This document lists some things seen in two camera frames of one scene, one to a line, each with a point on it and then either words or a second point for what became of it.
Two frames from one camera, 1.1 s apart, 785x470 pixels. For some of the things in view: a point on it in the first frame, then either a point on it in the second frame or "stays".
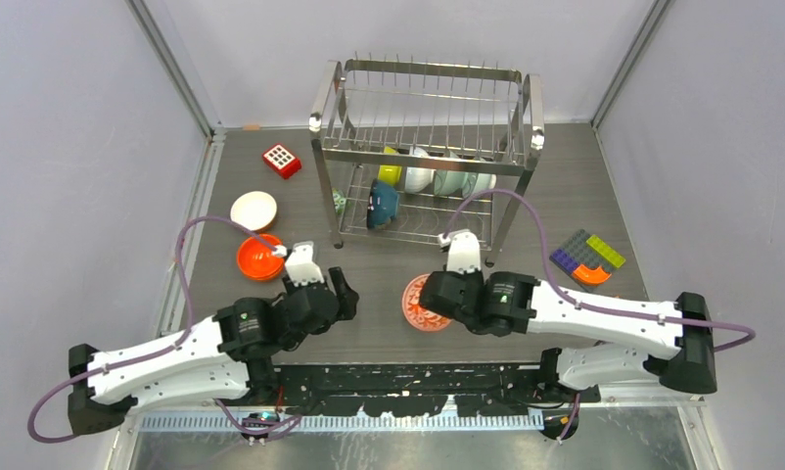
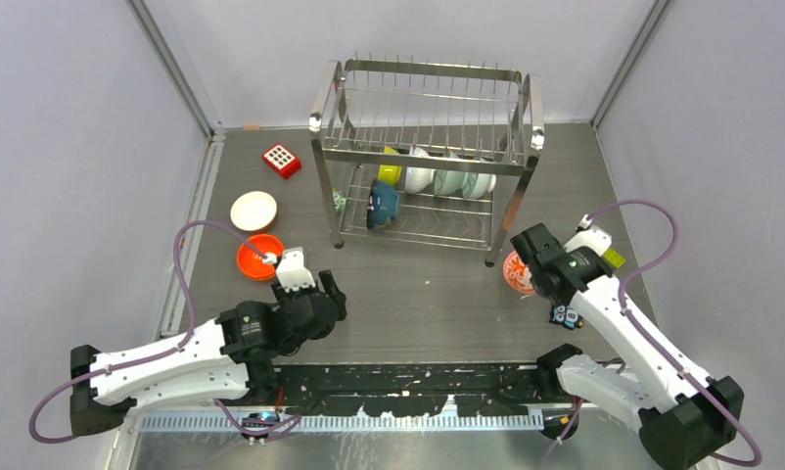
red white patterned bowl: x=420 y=316 to x=517 y=274
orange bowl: x=260 y=265 stays
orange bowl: x=255 y=259 stays
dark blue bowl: x=383 y=204 stays
